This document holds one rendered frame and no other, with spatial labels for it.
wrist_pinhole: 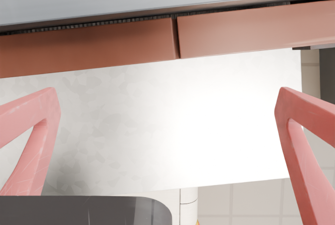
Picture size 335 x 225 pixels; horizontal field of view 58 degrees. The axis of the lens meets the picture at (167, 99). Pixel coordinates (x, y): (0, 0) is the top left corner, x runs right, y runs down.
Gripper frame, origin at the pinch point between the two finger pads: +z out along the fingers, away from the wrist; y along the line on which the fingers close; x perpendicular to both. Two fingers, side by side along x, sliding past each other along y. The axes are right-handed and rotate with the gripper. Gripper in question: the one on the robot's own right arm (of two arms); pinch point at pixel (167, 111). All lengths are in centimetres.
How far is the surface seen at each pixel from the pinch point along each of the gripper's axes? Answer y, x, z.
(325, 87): -57, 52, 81
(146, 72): 3.1, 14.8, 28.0
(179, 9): -1.1, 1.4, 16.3
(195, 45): -2.7, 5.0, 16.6
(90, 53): 7.3, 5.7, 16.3
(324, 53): -55, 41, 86
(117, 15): 4.4, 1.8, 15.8
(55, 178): 17.1, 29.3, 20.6
